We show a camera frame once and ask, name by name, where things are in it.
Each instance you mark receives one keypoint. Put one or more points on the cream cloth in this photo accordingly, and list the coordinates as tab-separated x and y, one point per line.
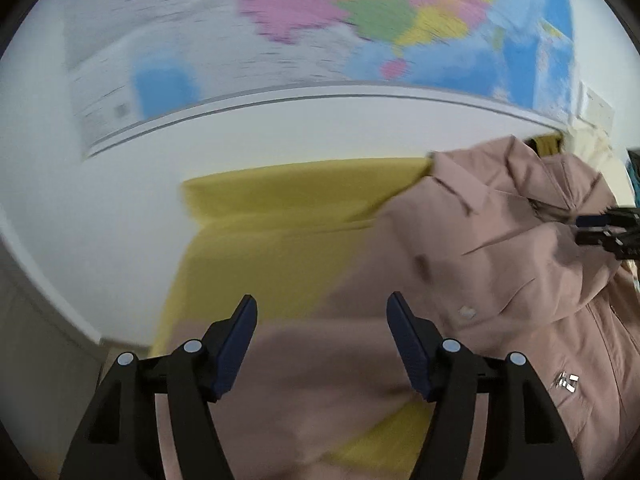
595	150

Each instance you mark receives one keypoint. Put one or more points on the colourful wall map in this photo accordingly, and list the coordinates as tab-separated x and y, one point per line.
350	10

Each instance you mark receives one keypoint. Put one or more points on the olive garment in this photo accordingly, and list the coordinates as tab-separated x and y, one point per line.
547	145

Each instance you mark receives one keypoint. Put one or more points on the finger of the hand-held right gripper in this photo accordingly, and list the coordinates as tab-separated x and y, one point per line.
622	247
592	221

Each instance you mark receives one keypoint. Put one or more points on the blue plastic basket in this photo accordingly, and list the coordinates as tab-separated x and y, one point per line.
636	187

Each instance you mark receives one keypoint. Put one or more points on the pink jacket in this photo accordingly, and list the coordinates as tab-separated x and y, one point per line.
500	270

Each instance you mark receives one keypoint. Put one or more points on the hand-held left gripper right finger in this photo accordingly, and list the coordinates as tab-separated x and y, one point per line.
410	350

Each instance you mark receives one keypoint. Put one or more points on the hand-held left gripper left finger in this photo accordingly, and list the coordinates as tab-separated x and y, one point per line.
235	350

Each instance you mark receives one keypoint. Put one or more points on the white wall socket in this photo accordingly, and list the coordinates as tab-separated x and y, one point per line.
597	107

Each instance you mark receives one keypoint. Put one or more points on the patchwork bed sheet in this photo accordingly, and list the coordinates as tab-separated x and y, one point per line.
275	220

